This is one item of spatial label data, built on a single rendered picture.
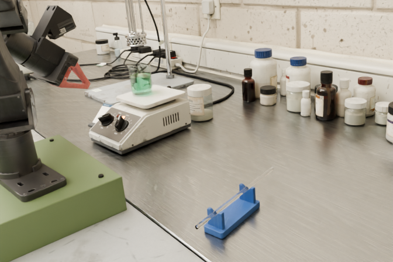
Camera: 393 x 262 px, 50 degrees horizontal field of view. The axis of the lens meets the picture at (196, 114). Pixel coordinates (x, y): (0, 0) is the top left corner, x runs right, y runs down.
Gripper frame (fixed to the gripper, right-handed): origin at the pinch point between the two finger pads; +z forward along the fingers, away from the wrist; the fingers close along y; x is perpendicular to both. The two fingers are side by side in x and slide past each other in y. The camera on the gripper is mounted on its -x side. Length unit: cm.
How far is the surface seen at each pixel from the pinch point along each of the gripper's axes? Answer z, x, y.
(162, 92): 14.4, -6.0, -7.5
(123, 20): 53, -47, 88
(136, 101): 8.6, -1.2, -7.5
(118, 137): 6.4, 7.8, -10.1
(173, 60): 49, -29, 37
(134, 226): -2.1, 19.7, -34.2
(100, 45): 51, -32, 92
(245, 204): 7.6, 10.3, -44.3
